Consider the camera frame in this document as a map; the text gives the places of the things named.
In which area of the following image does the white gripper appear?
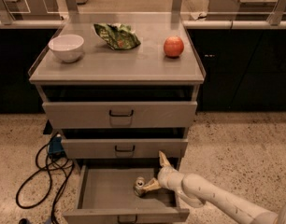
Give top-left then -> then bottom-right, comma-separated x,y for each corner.
143,151 -> 184,193

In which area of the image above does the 7up soda can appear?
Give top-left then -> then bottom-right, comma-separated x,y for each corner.
133,176 -> 146,197

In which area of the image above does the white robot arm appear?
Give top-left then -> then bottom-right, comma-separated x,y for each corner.
134,151 -> 286,224

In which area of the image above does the grey middle drawer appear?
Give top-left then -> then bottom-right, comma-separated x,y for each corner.
62,139 -> 188,159

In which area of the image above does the grey drawer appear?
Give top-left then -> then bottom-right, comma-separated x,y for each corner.
64,166 -> 190,224
43,102 -> 197,129
62,139 -> 188,159

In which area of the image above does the grey bottom drawer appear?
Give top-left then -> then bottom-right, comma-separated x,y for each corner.
64,166 -> 190,224

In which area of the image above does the grey top drawer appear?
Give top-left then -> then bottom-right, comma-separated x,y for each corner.
43,102 -> 197,129

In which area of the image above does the grey drawer cabinet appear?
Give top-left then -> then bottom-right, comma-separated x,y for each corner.
27,12 -> 207,224

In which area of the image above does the blue power adapter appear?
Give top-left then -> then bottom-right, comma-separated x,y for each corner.
48,134 -> 64,156

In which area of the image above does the red apple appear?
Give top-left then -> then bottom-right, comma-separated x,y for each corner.
164,36 -> 184,58

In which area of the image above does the green chip bag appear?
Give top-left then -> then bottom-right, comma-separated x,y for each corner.
93,23 -> 141,50

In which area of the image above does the grey railing bar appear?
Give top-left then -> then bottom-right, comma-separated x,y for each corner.
0,21 -> 286,30

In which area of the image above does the white ceramic bowl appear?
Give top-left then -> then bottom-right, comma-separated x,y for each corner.
48,35 -> 84,63

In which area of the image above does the background grey cabinet left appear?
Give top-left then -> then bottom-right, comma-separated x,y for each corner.
0,0 -> 60,21

